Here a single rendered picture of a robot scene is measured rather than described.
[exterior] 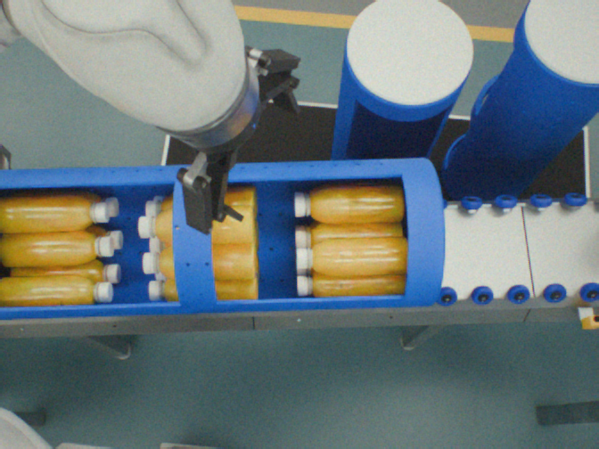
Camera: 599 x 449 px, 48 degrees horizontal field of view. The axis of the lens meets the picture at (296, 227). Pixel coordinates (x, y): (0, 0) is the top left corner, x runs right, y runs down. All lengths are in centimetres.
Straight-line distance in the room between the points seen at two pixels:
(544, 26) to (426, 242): 67
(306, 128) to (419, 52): 95
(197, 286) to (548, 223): 79
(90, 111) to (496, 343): 173
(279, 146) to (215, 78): 197
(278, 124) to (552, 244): 120
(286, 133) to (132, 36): 206
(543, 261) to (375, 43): 60
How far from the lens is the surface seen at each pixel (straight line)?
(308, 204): 127
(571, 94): 165
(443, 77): 152
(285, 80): 68
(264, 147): 238
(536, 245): 154
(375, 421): 234
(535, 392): 246
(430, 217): 117
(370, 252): 122
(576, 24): 167
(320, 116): 244
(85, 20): 37
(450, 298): 142
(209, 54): 40
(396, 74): 150
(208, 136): 51
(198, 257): 116
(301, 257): 123
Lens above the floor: 232
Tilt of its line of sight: 73 degrees down
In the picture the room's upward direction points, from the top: straight up
